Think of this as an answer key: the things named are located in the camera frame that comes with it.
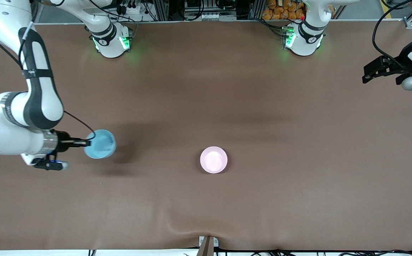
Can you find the orange snack pile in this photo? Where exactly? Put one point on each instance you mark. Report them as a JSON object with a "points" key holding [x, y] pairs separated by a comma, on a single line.
{"points": [[284, 9]]}

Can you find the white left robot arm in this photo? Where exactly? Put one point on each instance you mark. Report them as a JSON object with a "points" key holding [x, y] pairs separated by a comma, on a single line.
{"points": [[303, 41]]}

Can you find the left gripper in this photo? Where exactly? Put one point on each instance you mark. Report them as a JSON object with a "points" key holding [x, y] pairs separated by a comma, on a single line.
{"points": [[402, 59]]}

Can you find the white connector strip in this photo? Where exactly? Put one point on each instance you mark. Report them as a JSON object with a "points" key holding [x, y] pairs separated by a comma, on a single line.
{"points": [[212, 16]]}

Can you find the brown table mat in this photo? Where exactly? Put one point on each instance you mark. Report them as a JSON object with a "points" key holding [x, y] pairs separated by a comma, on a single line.
{"points": [[206, 89]]}

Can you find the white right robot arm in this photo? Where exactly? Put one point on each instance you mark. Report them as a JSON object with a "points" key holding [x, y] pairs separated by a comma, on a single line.
{"points": [[42, 103]]}

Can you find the grey camera stand bracket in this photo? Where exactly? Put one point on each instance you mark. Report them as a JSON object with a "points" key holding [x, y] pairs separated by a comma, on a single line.
{"points": [[207, 243]]}

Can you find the blue bowl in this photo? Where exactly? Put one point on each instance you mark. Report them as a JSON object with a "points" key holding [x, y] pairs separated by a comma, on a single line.
{"points": [[101, 144]]}

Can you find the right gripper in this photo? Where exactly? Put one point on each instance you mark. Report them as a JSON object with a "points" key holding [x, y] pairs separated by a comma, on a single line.
{"points": [[62, 140]]}

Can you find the white power strip with plugs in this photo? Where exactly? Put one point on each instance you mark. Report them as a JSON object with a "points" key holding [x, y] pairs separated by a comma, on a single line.
{"points": [[131, 9]]}

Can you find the pink bowl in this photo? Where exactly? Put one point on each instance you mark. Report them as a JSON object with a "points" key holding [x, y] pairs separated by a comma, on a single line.
{"points": [[213, 160]]}

